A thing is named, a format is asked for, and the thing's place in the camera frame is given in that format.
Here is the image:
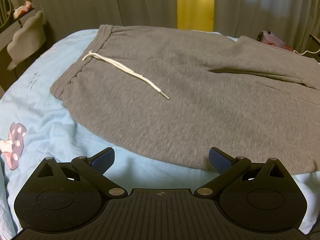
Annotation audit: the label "white charging cable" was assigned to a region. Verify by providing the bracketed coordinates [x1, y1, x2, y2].
[292, 48, 320, 55]

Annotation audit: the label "pink plush toy on desk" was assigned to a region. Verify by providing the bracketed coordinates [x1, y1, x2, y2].
[13, 0, 34, 20]

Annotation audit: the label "white drawstring cord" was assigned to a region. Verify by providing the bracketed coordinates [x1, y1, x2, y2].
[81, 50, 170, 100]

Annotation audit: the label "yellow curtain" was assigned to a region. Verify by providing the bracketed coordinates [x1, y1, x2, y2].
[176, 0, 215, 32]

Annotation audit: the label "grey curtain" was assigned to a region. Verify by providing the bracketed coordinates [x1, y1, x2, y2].
[33, 0, 319, 51]

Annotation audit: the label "grey cloud-shaped chair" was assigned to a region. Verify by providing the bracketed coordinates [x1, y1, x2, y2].
[7, 11, 46, 71]

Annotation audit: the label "grey sweatpants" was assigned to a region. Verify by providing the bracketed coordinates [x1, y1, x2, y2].
[50, 25, 319, 174]

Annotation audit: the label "light blue bed sheet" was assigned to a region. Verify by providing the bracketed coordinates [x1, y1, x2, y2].
[0, 28, 320, 238]

